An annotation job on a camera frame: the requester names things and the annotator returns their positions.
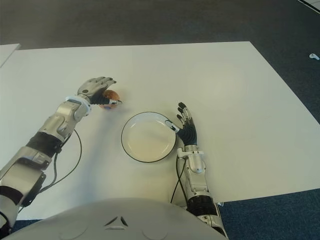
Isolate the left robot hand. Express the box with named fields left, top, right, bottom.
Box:
left=76, top=76, right=123, bottom=106

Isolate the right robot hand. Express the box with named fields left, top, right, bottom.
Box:
left=164, top=101, right=199, bottom=146

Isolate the red yellow apple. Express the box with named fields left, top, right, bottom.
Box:
left=99, top=89, right=120, bottom=110

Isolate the white plate with black rim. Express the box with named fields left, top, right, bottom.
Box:
left=121, top=111, right=179, bottom=164

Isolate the neighbouring white table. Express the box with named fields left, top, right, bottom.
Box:
left=0, top=43, right=21, bottom=68

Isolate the grey robot torso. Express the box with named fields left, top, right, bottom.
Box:
left=7, top=197, right=226, bottom=240

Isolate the white floor strip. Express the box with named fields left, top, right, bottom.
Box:
left=297, top=0, right=320, bottom=11

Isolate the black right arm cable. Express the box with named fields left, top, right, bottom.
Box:
left=170, top=156, right=187, bottom=204

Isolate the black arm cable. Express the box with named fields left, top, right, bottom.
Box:
left=18, top=129, right=83, bottom=207
left=170, top=156, right=187, bottom=204

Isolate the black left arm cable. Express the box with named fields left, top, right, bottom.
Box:
left=18, top=129, right=83, bottom=207

